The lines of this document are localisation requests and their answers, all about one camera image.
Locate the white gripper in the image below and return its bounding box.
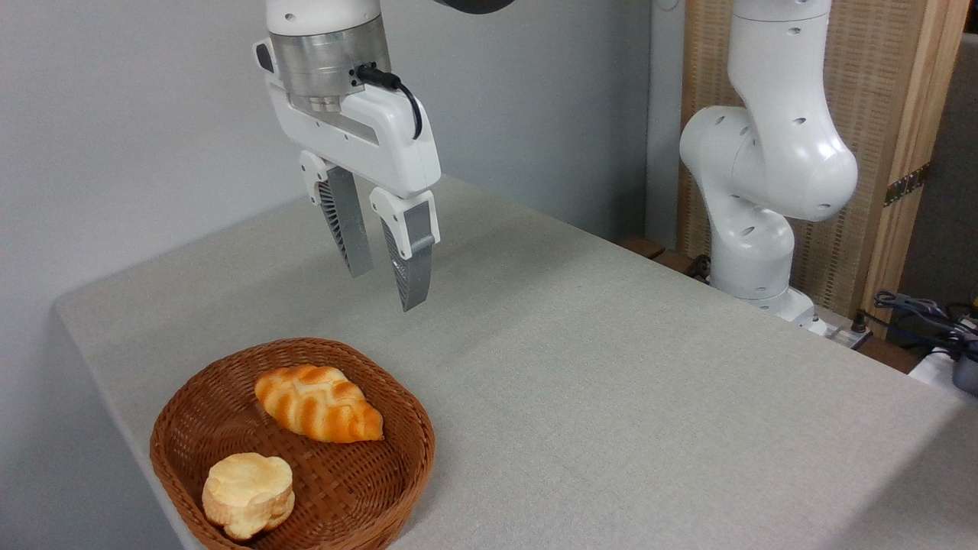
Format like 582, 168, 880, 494
264, 75, 442, 312

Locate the round pale bread bun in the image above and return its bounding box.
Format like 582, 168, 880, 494
202, 452, 296, 541

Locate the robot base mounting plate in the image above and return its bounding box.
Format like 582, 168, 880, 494
806, 304, 873, 351

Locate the braided orange bread loaf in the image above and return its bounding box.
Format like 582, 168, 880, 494
254, 364, 384, 444

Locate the brown wicker basket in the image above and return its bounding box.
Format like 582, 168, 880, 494
150, 338, 436, 550

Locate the brown wooden block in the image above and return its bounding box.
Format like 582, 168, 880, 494
617, 235, 711, 280

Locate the metal screen hinge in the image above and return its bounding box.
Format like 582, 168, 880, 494
884, 163, 931, 207

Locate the grey box with white cloth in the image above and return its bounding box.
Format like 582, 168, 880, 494
908, 345, 978, 407

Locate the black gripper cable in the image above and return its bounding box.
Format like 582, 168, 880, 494
355, 65, 423, 141

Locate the black cable bundle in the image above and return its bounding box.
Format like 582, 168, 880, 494
871, 290, 978, 360

